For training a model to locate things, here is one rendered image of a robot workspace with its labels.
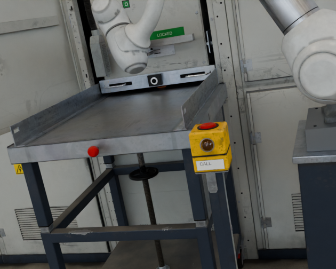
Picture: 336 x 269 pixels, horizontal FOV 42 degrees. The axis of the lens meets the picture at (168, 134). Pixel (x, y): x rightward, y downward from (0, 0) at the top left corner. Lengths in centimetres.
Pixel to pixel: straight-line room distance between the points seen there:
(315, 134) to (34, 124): 91
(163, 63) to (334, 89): 108
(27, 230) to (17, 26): 112
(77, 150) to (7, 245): 132
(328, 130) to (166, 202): 109
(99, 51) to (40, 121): 48
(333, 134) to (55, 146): 80
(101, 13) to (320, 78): 81
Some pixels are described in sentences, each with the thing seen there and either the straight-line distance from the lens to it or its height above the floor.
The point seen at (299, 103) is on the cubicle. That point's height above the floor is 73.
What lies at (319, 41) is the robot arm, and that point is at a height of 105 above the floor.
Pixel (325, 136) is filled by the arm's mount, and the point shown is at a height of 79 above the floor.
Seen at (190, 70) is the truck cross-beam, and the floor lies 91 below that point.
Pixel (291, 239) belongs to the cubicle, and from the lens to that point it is 210.
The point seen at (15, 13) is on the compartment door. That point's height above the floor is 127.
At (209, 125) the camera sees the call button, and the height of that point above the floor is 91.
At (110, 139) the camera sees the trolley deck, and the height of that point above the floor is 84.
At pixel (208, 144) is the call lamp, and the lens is 97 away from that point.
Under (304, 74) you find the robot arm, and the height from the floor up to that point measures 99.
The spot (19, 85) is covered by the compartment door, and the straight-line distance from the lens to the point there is 185.
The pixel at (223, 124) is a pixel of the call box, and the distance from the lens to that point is 102.
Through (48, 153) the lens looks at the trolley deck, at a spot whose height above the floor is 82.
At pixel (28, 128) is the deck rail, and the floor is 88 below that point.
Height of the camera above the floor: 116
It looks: 15 degrees down
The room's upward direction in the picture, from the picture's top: 10 degrees counter-clockwise
